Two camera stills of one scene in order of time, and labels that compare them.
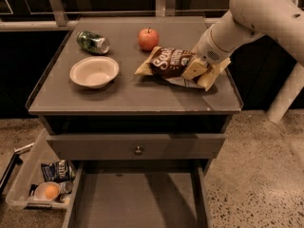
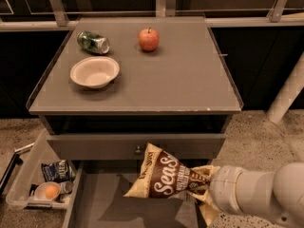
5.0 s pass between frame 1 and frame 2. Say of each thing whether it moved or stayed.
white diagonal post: stayed
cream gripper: moved
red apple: stayed
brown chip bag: moved
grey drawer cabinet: stayed
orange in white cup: stayed
